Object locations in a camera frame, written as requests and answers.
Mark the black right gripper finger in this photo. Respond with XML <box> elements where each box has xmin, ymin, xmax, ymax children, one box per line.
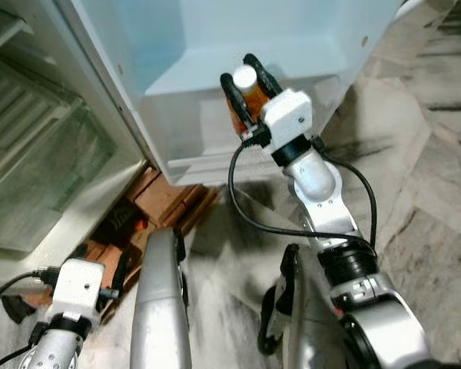
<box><xmin>244</xmin><ymin>53</ymin><xmax>284</xmax><ymax>98</ymax></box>
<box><xmin>221</xmin><ymin>71</ymin><xmax>260</xmax><ymax>136</ymax></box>

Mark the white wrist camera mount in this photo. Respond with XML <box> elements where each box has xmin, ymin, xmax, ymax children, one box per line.
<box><xmin>260</xmin><ymin>88</ymin><xmax>314</xmax><ymax>148</ymax></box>
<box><xmin>52</xmin><ymin>259</ymin><xmax>106</xmax><ymax>320</ymax></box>

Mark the white fridge cabinet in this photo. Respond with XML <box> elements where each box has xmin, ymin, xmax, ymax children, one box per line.
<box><xmin>0</xmin><ymin>0</ymin><xmax>151</xmax><ymax>293</ymax></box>

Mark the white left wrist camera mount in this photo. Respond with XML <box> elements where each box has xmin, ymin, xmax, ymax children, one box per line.
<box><xmin>52</xmin><ymin>259</ymin><xmax>106</xmax><ymax>320</ymax></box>

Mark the clear fridge drawer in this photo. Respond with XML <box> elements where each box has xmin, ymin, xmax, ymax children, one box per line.
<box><xmin>0</xmin><ymin>108</ymin><xmax>116</xmax><ymax>254</ymax></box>

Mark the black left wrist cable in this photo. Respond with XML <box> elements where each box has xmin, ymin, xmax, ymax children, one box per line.
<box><xmin>0</xmin><ymin>266</ymin><xmax>59</xmax><ymax>314</ymax></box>

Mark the orange bottle with white cap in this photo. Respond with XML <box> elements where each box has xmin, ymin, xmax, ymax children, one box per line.
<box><xmin>230</xmin><ymin>65</ymin><xmax>276</xmax><ymax>131</ymax></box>

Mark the short black arm cable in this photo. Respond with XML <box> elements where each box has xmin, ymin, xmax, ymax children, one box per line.
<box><xmin>313</xmin><ymin>138</ymin><xmax>379</xmax><ymax>251</ymax></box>

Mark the silver right robot leg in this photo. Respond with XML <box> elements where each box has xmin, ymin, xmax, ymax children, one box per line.
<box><xmin>280</xmin><ymin>244</ymin><xmax>347</xmax><ymax>369</ymax></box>

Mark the long looping black cable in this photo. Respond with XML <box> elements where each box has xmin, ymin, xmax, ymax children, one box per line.
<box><xmin>227</xmin><ymin>138</ymin><xmax>370</xmax><ymax>243</ymax></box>

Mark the light blue fridge door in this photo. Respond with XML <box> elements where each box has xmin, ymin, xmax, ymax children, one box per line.
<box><xmin>58</xmin><ymin>0</ymin><xmax>404</xmax><ymax>185</ymax></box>

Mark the light wooden plank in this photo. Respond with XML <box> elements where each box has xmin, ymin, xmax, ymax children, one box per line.
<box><xmin>194</xmin><ymin>184</ymin><xmax>221</xmax><ymax>233</ymax></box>

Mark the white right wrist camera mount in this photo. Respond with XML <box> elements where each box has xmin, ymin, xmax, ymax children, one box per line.
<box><xmin>260</xmin><ymin>88</ymin><xmax>314</xmax><ymax>148</ymax></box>

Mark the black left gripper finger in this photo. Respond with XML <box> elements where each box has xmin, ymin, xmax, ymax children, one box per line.
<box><xmin>111</xmin><ymin>249</ymin><xmax>132</xmax><ymax>301</ymax></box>
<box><xmin>0</xmin><ymin>295</ymin><xmax>36</xmax><ymax>324</ymax></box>

